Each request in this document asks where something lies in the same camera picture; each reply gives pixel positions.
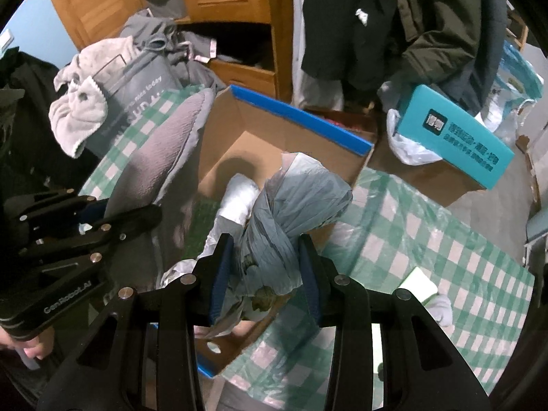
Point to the grey fleece cloth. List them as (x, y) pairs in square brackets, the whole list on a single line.
[(163, 172)]

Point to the blue clear plastic bag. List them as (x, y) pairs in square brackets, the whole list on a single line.
[(515, 91)]

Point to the person's left hand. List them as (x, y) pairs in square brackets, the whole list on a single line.
[(39, 347)]

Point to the brown cardboard box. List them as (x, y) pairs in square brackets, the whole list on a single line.
[(439, 181)]

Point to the white card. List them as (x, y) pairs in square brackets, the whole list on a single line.
[(420, 285)]

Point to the green checkered tablecloth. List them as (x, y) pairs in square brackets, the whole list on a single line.
[(389, 229)]

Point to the wooden louvered wardrobe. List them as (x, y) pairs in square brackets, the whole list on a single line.
[(261, 26)]

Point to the green sparkly mesh cloth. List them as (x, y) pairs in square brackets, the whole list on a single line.
[(202, 222)]

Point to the white socks pile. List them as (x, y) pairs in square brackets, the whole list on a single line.
[(440, 308)]

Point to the grey-white garment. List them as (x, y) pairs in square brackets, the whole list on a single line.
[(265, 223)]

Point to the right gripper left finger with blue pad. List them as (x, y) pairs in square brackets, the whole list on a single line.
[(212, 275)]

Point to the light blue bin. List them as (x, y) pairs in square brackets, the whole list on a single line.
[(537, 226)]

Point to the grey hoodie pile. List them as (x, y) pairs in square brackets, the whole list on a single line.
[(188, 54)]

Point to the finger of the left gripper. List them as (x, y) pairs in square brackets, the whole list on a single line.
[(115, 226), (61, 207)]

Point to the black hanging coat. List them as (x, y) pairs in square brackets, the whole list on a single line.
[(356, 42)]

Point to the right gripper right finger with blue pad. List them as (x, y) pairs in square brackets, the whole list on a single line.
[(317, 274)]

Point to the dark green hanging jacket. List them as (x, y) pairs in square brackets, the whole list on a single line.
[(454, 46)]

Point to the teal shoe box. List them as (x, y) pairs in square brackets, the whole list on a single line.
[(435, 123)]

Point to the grey printed tote bag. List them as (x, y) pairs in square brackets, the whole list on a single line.
[(128, 93)]

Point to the white plastic bag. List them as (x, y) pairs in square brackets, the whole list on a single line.
[(406, 150)]

